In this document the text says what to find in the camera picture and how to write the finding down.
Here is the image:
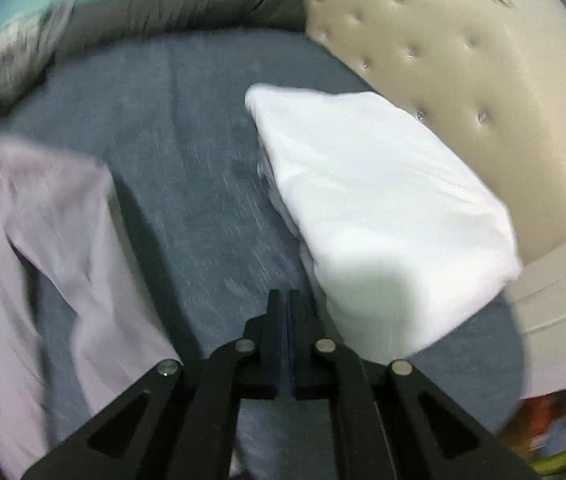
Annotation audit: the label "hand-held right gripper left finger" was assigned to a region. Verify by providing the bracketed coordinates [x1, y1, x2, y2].
[20, 289, 286, 480]

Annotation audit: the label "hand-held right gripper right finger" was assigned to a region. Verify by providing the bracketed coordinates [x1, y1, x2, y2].
[289, 289, 538, 480]

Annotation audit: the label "lavender garment with black cuffs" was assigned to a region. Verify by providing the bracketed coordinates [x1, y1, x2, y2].
[0, 137, 181, 480]

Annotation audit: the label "white folded cloth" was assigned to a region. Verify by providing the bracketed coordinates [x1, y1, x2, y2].
[244, 82, 522, 363]

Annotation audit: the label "blue bed sheet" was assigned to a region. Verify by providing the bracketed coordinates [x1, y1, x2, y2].
[0, 27, 526, 480]

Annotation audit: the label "colourful blurred items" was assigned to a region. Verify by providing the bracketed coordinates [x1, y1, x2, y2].
[503, 390, 566, 476]

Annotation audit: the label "beige tufted headboard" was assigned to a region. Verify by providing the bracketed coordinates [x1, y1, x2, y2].
[273, 0, 566, 396]

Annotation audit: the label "dark grey rolled duvet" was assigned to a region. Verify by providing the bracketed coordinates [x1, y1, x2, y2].
[38, 0, 308, 61]

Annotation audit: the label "grey cloth bundle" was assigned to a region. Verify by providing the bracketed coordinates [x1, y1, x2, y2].
[0, 2, 74, 101]

